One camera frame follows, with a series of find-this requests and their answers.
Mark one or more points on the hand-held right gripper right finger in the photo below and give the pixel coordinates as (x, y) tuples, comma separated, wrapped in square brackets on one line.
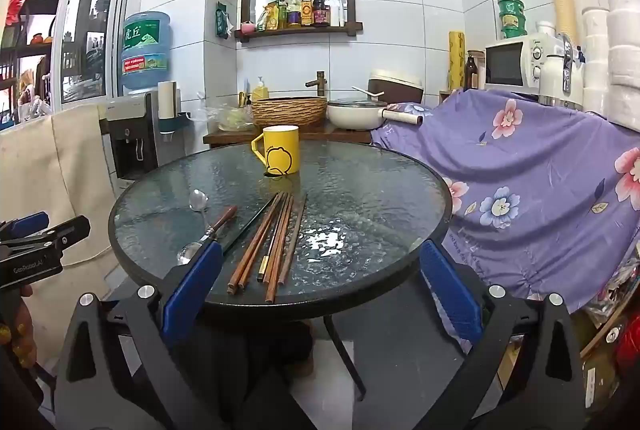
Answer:
[(450, 290)]

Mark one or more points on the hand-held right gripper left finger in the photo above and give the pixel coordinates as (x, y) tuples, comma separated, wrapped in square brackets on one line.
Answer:
[(192, 282)]

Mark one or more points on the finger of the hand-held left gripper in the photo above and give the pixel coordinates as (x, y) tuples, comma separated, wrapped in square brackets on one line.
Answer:
[(70, 230), (27, 223)]

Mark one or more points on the dark brown gold-banded chopstick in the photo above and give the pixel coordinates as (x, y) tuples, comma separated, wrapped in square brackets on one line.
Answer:
[(274, 237)]

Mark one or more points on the yellow mug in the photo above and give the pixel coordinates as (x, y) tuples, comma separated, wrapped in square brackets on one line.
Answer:
[(282, 150)]

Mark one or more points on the person's left hand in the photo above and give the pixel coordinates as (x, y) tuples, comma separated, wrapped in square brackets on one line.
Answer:
[(21, 315)]

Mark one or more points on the beige cloth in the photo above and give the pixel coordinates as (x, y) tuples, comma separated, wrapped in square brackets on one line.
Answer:
[(55, 190)]

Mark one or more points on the white water dispenser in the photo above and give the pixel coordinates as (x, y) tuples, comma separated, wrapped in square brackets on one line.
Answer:
[(132, 135)]

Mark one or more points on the black metal table leg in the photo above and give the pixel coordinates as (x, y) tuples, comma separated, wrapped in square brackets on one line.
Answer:
[(342, 345)]

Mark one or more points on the purple floral cloth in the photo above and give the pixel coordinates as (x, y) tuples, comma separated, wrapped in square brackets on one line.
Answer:
[(525, 190)]

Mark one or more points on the teal cup holder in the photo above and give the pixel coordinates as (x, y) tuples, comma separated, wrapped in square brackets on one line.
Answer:
[(172, 123)]

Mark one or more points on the white paper cup stack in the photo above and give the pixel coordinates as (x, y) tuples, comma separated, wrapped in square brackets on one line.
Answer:
[(168, 98)]

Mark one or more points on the clear plastic bag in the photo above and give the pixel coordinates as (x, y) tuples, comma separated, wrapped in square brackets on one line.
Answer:
[(232, 117)]

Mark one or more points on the brown wooden washstand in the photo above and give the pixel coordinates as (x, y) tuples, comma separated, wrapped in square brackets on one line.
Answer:
[(287, 136)]

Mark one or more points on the red plastic bag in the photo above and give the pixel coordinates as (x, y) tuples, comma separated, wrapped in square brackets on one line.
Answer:
[(628, 345)]

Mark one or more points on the wooden storage box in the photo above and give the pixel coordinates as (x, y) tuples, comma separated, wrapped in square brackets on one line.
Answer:
[(443, 97)]

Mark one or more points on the blue water jug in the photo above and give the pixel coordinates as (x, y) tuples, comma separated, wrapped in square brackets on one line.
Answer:
[(145, 50)]

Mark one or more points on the white cooking pot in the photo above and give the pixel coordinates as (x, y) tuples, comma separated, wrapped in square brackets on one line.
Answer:
[(356, 118)]

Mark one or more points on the woven rim wash basin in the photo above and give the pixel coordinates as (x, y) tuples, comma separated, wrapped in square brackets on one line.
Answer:
[(289, 111)]

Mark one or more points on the sliding glass window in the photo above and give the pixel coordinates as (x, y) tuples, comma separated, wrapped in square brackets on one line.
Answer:
[(75, 25)]

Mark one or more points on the yellow soap pump bottle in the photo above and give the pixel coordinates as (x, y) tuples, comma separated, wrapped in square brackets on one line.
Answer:
[(260, 89)]

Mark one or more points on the glass pot lid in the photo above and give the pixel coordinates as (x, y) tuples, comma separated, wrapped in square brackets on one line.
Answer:
[(356, 102)]

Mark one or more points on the brown white rice cooker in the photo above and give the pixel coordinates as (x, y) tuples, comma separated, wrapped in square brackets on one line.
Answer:
[(397, 85)]

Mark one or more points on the white rice paddle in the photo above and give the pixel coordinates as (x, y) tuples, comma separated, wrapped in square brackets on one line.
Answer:
[(367, 93)]

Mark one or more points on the brown glass bottle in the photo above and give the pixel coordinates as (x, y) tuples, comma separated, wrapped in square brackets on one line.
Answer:
[(471, 71)]

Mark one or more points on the red artificial flower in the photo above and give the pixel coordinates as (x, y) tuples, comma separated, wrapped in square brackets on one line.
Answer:
[(17, 0)]

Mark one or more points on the yellow plastic wrap roll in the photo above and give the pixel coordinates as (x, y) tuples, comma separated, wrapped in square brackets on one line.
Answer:
[(456, 60)]

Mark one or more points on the bronze faucet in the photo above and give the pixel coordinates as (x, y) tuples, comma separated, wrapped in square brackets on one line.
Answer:
[(317, 83)]

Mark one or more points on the white electric thermo pot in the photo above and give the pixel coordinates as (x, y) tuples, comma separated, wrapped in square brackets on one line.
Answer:
[(560, 80)]

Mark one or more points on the white microwave oven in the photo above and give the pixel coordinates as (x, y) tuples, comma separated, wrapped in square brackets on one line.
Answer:
[(520, 60)]

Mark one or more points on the green hanging packet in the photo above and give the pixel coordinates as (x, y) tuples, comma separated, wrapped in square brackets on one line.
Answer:
[(221, 21)]

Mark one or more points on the pink small bowl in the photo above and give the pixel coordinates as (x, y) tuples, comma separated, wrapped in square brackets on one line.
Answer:
[(247, 27)]

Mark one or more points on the pale food packet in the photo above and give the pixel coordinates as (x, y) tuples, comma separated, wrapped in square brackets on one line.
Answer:
[(261, 18)]

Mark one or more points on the yellow food packet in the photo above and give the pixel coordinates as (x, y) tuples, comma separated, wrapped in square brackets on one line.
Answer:
[(272, 15)]

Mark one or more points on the white lidded tub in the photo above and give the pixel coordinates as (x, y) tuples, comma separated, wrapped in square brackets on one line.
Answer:
[(547, 28)]

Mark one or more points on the green oil bottle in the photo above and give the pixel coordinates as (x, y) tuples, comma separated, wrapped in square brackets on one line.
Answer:
[(283, 14)]

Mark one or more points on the purple label bottle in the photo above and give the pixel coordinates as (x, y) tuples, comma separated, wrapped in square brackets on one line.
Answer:
[(294, 11)]

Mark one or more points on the yellow label bottle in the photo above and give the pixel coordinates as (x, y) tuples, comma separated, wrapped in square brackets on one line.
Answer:
[(306, 10)]

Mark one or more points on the white squeeze bottle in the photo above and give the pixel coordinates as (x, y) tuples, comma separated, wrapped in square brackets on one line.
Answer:
[(334, 14), (342, 14)]

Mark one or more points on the stacks of white paper bowls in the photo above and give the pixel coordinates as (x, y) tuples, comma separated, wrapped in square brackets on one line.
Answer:
[(617, 40)]

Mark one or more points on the dark sauce bottle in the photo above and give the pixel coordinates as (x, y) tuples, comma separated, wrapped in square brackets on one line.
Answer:
[(320, 8)]

